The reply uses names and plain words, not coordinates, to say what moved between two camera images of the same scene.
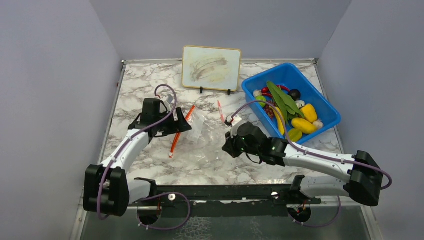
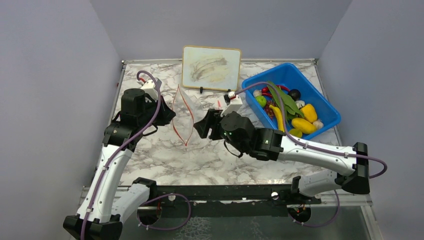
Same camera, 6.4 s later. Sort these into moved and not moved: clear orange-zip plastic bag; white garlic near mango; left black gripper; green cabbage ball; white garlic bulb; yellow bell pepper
Moved: left black gripper; clear orange-zip plastic bag
Not moved: green cabbage ball; white garlic near mango; white garlic bulb; yellow bell pepper
